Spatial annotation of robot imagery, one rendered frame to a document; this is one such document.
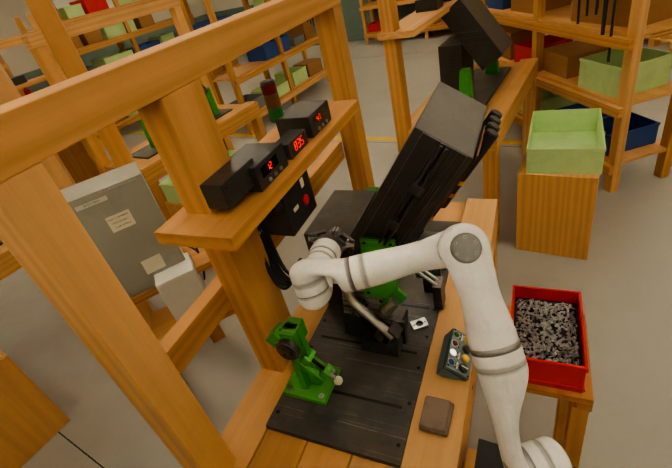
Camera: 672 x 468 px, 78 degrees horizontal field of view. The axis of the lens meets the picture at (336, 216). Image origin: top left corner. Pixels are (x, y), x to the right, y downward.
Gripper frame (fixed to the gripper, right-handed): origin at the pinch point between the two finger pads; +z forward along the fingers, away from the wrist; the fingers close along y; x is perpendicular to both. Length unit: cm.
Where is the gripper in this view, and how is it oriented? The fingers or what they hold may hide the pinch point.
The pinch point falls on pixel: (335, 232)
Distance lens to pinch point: 115.6
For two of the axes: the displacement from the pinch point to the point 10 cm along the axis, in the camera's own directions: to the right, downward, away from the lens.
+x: -0.9, 9.4, 3.3
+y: -9.8, -1.4, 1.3
